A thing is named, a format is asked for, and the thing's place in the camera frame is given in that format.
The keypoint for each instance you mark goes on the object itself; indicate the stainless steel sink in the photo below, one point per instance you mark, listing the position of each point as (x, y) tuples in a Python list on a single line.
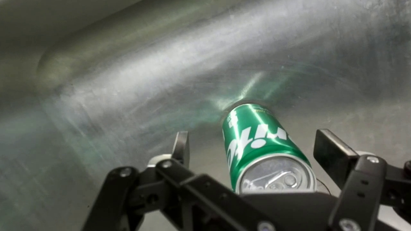
[(129, 85)]

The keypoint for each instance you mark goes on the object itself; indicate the green soda can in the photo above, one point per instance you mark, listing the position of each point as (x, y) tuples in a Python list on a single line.
[(257, 145)]

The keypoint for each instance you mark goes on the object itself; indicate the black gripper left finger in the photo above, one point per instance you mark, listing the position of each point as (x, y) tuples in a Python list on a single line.
[(180, 192)]

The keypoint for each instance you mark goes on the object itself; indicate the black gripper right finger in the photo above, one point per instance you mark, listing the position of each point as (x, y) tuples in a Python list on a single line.
[(361, 183)]

